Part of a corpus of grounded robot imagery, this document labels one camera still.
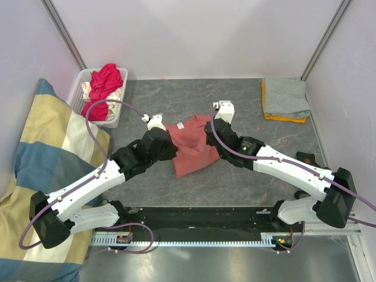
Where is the magenta t shirt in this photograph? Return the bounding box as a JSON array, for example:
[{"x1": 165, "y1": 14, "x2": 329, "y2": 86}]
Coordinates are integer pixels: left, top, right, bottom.
[{"x1": 81, "y1": 63, "x2": 124, "y2": 122}]

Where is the white plastic laundry basket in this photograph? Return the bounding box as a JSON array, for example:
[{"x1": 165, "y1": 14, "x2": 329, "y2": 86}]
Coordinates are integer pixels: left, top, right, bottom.
[{"x1": 67, "y1": 63, "x2": 128, "y2": 129}]

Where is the cream t shirt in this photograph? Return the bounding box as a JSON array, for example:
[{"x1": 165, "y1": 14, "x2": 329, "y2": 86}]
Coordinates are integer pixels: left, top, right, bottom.
[{"x1": 80, "y1": 82, "x2": 122, "y2": 121}]

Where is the salmon pink t shirt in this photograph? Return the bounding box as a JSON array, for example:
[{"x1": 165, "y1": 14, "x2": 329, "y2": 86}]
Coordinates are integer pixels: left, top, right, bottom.
[{"x1": 165, "y1": 115, "x2": 220, "y2": 178}]

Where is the grey slotted cable duct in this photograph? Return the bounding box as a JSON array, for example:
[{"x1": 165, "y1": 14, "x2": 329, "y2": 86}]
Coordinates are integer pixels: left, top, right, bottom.
[{"x1": 89, "y1": 232, "x2": 292, "y2": 247}]

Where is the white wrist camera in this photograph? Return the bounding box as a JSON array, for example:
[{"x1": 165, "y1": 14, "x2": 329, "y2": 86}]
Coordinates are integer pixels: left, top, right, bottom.
[
  {"x1": 142, "y1": 113, "x2": 166, "y2": 131},
  {"x1": 213, "y1": 100, "x2": 235, "y2": 124}
]

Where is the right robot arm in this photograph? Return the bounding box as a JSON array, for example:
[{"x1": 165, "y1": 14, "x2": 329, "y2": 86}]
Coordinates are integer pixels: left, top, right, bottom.
[{"x1": 204, "y1": 119, "x2": 356, "y2": 231}]

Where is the right aluminium frame post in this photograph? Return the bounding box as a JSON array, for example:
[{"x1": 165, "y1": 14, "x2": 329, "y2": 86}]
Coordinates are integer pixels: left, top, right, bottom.
[{"x1": 300, "y1": 0, "x2": 353, "y2": 81}]

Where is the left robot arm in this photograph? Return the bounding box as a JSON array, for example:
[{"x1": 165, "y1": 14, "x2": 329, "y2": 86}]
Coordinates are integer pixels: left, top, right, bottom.
[{"x1": 29, "y1": 127, "x2": 177, "y2": 249}]

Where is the floral dark bag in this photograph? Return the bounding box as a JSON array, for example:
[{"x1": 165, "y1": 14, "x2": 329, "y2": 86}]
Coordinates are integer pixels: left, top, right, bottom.
[{"x1": 294, "y1": 151, "x2": 329, "y2": 200}]

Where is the aluminium frame post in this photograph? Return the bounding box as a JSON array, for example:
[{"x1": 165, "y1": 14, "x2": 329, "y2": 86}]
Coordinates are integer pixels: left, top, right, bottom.
[
  {"x1": 300, "y1": 0, "x2": 353, "y2": 81},
  {"x1": 41, "y1": 0, "x2": 87, "y2": 70}
]

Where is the left aluminium frame post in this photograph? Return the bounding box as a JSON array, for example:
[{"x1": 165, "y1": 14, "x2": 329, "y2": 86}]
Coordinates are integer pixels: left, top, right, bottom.
[{"x1": 41, "y1": 0, "x2": 87, "y2": 70}]

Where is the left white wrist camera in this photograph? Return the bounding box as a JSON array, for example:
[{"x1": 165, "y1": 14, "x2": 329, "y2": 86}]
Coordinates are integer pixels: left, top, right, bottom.
[{"x1": 142, "y1": 113, "x2": 166, "y2": 131}]

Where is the blue yellow checked pillow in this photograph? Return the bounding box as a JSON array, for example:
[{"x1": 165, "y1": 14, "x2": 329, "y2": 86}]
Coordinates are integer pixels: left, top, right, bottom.
[{"x1": 1, "y1": 79, "x2": 110, "y2": 281}]

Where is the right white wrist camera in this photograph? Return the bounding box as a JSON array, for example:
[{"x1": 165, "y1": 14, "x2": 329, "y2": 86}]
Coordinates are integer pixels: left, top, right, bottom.
[{"x1": 213, "y1": 100, "x2": 235, "y2": 124}]

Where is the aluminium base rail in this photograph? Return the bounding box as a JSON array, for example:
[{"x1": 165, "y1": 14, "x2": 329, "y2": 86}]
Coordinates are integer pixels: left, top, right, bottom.
[{"x1": 305, "y1": 221, "x2": 361, "y2": 236}]

